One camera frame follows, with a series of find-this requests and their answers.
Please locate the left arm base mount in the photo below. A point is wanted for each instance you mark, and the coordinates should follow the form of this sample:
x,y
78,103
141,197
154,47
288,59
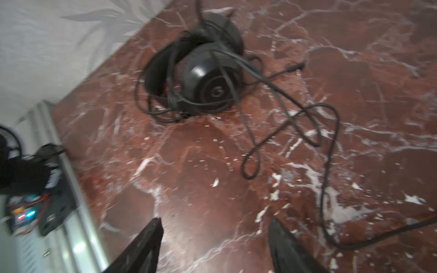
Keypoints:
x,y
60,201

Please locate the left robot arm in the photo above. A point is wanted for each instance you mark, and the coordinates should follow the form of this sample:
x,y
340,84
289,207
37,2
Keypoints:
x,y
28,174

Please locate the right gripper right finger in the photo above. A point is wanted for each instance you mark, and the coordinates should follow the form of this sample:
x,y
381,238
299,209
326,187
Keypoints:
x,y
288,255

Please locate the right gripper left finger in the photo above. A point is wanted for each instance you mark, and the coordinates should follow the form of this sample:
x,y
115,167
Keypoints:
x,y
142,254

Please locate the small green circuit board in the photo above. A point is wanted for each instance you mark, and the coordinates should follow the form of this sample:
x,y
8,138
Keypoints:
x,y
23,219

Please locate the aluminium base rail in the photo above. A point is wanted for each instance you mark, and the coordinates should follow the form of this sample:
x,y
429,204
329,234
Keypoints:
x,y
74,246

